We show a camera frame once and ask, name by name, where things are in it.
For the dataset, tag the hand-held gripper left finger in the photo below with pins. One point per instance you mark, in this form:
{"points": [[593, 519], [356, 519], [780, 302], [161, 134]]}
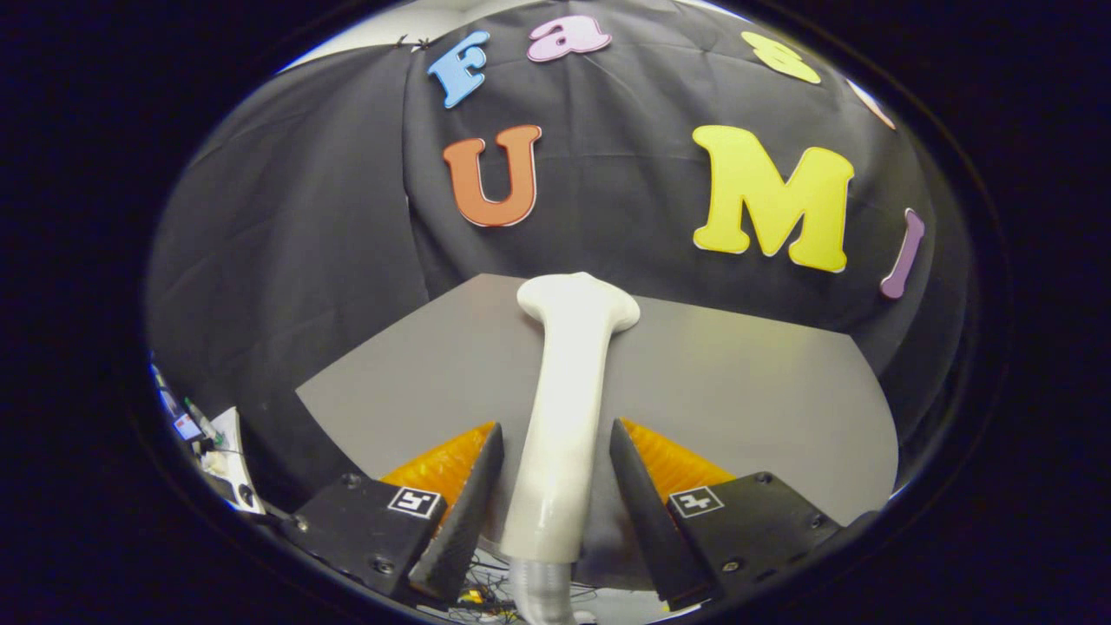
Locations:
{"points": [[464, 521]]}

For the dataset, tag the white garment steamer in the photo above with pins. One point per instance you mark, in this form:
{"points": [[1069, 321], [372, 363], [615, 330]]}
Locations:
{"points": [[564, 417]]}

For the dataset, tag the black backdrop cloth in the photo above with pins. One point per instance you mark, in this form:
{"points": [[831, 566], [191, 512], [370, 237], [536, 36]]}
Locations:
{"points": [[608, 226]]}

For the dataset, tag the grey drawer cabinet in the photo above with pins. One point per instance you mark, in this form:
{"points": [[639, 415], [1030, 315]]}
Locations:
{"points": [[738, 391]]}

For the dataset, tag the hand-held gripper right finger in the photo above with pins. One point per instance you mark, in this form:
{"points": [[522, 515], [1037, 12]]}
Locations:
{"points": [[647, 521]]}

